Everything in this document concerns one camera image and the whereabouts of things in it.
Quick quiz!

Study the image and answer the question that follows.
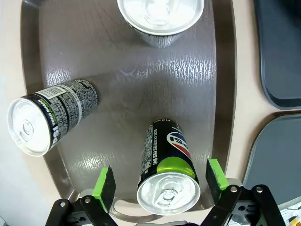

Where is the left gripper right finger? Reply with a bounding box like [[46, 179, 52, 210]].
[[199, 158, 286, 226]]

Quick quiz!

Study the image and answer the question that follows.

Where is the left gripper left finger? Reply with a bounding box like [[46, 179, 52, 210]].
[[46, 164, 117, 226]]

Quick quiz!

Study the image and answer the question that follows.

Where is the black Pepsi can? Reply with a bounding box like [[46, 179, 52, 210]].
[[136, 119, 201, 216], [7, 79, 99, 157], [117, 0, 204, 49]]

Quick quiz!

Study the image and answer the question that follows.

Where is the dark blue-grey serving tray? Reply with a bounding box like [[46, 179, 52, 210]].
[[242, 112, 301, 207], [253, 0, 301, 111]]

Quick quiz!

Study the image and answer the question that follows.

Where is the brown plastic serving tray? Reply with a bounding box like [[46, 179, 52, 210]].
[[20, 0, 237, 223]]

